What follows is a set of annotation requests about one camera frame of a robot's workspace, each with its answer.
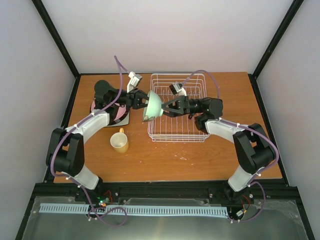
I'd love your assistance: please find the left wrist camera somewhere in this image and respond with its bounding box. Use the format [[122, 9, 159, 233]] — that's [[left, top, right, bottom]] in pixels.
[[126, 71, 143, 93]]

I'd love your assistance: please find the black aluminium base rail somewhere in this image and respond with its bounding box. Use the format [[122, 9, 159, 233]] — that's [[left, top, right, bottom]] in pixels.
[[32, 179, 300, 208]]

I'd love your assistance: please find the dark round plate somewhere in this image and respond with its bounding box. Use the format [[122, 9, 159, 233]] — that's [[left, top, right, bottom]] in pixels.
[[109, 103, 130, 127]]

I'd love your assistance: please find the yellow mug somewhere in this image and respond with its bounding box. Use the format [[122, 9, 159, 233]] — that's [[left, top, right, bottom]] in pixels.
[[110, 128, 129, 154]]

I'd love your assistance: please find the black frame post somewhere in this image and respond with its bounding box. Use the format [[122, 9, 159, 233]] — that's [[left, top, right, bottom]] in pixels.
[[31, 0, 82, 79], [251, 0, 305, 77]]

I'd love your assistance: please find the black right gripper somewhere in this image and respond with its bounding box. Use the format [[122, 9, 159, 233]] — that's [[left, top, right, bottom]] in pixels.
[[155, 96, 203, 119]]

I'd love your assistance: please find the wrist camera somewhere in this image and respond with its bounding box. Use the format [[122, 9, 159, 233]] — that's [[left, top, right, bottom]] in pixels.
[[126, 71, 143, 93], [169, 81, 187, 96]]

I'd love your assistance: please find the black frame post right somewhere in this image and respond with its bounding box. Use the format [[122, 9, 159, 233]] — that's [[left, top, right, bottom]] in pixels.
[[251, 0, 305, 77]]

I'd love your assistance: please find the pink plate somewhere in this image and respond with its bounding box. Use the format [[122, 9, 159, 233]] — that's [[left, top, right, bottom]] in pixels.
[[107, 103, 129, 125]]

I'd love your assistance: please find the square grey black-edged plate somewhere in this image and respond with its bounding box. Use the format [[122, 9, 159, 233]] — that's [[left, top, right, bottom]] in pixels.
[[104, 111, 130, 128]]

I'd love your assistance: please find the mint green bowl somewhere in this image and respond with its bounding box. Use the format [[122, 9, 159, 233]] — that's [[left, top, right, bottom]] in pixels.
[[142, 90, 164, 122]]

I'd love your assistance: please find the black frame post left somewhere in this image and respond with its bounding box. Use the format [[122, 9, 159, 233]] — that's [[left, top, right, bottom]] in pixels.
[[31, 0, 82, 79]]

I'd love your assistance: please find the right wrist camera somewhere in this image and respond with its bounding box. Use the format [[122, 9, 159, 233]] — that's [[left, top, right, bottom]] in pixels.
[[169, 81, 187, 96]]

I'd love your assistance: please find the white wire dish rack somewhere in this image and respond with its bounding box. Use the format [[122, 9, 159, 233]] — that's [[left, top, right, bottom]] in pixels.
[[147, 73, 209, 143]]

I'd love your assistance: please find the light blue slotted cable duct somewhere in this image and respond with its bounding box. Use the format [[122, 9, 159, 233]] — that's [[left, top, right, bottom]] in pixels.
[[38, 203, 228, 218]]

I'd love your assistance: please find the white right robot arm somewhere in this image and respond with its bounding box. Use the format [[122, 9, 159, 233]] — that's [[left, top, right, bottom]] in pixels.
[[161, 96, 280, 192]]

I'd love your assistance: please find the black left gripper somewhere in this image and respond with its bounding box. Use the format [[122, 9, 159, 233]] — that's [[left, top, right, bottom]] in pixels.
[[110, 87, 157, 110]]

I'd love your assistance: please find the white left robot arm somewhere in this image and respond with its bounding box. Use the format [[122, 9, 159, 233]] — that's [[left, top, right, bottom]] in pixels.
[[46, 80, 149, 202]]

